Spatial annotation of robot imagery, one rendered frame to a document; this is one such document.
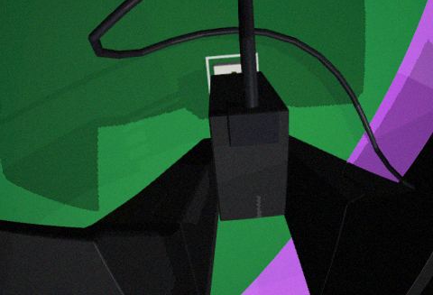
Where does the green circuit board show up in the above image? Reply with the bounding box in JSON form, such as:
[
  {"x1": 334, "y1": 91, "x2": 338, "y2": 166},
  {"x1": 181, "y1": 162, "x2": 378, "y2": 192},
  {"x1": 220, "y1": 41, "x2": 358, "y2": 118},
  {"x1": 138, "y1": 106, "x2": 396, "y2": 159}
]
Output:
[{"x1": 0, "y1": 0, "x2": 427, "y2": 295}]

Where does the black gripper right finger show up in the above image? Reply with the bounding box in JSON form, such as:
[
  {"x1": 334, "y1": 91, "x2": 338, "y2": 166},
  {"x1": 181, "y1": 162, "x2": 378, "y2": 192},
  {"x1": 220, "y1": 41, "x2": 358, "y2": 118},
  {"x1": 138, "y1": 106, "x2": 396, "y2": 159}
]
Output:
[{"x1": 285, "y1": 136, "x2": 433, "y2": 295}]

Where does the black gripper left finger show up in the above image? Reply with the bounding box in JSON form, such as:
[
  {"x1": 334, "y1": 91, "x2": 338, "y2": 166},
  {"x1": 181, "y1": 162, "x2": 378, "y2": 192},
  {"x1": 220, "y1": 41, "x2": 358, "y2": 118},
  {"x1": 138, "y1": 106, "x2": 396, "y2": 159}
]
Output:
[{"x1": 0, "y1": 139, "x2": 219, "y2": 295}]

